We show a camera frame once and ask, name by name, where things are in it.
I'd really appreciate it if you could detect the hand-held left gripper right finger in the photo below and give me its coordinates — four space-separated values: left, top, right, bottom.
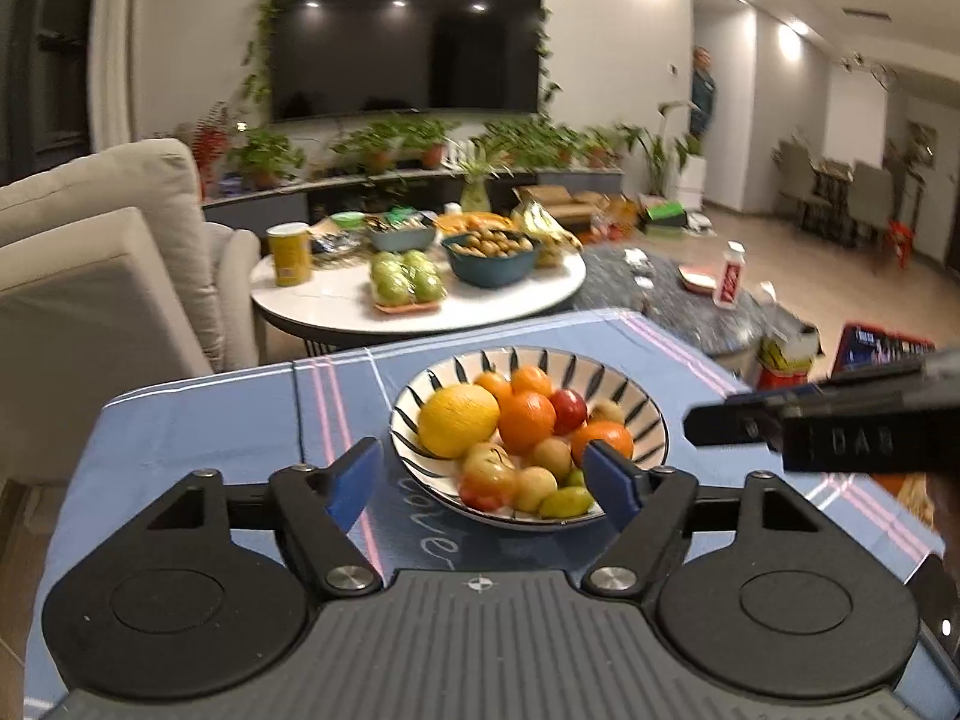
583 441 827 595

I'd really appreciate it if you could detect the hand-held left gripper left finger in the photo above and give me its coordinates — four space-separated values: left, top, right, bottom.
144 436 385 595

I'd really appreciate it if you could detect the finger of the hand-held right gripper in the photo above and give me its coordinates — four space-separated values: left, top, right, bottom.
731 381 827 407
684 397 787 452

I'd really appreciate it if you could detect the black striped white bowl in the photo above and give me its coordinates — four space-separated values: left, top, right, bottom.
388 346 670 533

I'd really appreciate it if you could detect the small brown round fruit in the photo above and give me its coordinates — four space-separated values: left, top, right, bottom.
514 466 560 515

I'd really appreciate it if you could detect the small red apple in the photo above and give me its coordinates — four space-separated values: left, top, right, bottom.
459 442 520 511
550 388 589 436

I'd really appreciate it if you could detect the smooth orange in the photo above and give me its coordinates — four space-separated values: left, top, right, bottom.
498 392 557 456

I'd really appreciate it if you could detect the yellow lemon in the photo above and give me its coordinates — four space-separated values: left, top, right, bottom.
418 384 501 460

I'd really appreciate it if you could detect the pile of small tan fruits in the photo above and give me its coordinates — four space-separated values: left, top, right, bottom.
450 231 533 257

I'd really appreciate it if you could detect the white shopping bag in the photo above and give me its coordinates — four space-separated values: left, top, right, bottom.
754 281 824 391

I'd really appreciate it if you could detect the red-cased smartphone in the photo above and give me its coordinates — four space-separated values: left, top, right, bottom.
831 322 938 376

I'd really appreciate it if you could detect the dark marble round table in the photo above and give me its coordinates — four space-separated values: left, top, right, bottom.
574 247 781 361

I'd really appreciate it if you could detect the white bottle red label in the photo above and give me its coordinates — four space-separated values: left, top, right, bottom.
714 241 747 308

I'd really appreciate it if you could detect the blue striped tablecloth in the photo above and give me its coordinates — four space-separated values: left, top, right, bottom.
22 306 950 720

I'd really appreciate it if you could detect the white round coffee table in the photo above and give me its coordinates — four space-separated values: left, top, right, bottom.
250 247 587 335

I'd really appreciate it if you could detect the red stool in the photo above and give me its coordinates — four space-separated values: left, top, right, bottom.
885 219 917 271

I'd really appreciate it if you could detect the grey dining chair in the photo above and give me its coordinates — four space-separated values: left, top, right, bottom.
847 161 897 248
776 139 818 230

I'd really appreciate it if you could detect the white air purifier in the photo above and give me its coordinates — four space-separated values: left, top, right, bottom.
679 156 710 211

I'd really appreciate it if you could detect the dark dining table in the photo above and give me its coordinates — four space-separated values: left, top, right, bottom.
814 157 912 226

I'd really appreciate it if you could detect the yellow can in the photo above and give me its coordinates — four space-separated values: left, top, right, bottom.
267 223 312 287

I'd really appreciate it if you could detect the pile of snack packets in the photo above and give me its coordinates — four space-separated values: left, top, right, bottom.
309 221 372 263

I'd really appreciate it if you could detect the large teal bowl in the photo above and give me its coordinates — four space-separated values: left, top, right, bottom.
441 231 539 288

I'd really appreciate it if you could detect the small teal bowl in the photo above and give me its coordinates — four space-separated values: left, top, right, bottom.
367 223 438 252

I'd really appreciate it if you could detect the bunch of bananas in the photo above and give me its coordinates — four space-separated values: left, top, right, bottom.
517 202 584 267

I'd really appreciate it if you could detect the large leafy floor plant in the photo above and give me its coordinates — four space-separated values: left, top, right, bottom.
619 101 702 200

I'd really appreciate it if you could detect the open cardboard box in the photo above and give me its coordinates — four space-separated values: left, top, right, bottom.
517 184 638 233

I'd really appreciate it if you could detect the orange plastic basket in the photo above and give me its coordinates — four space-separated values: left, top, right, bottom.
435 214 518 233

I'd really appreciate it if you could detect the dark television console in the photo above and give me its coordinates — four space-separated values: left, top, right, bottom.
202 169 625 226

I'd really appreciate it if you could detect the glass vase with plant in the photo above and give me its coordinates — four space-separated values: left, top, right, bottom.
450 154 515 212

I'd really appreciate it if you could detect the beige armchair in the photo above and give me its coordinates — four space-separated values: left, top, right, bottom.
0 139 263 481

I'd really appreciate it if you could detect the row of potted green plants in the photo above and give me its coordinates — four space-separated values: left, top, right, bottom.
225 116 627 192

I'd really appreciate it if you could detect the red berry plant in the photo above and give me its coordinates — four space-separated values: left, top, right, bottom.
191 101 241 181

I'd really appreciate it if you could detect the green ivy vine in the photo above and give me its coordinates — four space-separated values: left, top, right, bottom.
244 0 563 121

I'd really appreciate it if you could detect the light curtain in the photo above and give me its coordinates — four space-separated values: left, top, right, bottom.
88 0 136 155

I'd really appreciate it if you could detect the framed wall picture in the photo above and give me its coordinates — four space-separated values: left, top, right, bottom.
904 120 938 166

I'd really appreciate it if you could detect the ring ceiling lamp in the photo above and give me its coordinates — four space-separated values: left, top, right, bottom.
840 52 897 91

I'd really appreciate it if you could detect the wall-mounted black television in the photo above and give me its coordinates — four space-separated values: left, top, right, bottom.
268 0 545 123

